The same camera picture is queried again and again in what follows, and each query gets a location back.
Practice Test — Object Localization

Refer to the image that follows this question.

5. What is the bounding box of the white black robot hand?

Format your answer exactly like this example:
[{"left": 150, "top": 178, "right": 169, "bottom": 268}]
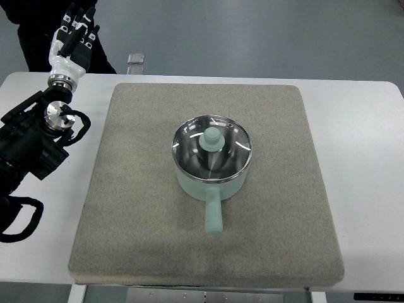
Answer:
[{"left": 48, "top": 3, "right": 100, "bottom": 92}]

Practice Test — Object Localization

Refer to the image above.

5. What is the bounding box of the glass lid with mint knob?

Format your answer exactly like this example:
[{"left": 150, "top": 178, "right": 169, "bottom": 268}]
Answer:
[{"left": 172, "top": 115, "right": 253, "bottom": 183}]

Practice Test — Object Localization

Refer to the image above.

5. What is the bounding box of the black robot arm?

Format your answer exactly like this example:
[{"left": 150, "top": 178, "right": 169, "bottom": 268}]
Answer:
[{"left": 1, "top": 85, "right": 91, "bottom": 243}]

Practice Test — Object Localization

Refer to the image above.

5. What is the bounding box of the person in black clothes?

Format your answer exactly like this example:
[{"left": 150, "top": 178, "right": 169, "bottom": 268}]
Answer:
[{"left": 1, "top": 1, "right": 116, "bottom": 74}]

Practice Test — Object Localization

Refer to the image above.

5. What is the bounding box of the grey felt mat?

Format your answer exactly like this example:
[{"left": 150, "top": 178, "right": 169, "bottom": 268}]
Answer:
[{"left": 68, "top": 83, "right": 344, "bottom": 288}]

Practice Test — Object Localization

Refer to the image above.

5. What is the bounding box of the mint green saucepan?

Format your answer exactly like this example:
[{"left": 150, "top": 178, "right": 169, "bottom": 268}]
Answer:
[{"left": 175, "top": 161, "right": 251, "bottom": 235}]

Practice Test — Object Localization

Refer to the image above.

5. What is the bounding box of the black control panel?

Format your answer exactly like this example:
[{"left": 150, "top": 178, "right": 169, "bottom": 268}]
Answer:
[{"left": 353, "top": 293, "right": 403, "bottom": 302}]

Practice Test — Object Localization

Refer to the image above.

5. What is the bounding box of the metal bracket under table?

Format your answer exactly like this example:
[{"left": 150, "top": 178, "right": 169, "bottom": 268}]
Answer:
[{"left": 126, "top": 288, "right": 285, "bottom": 303}]

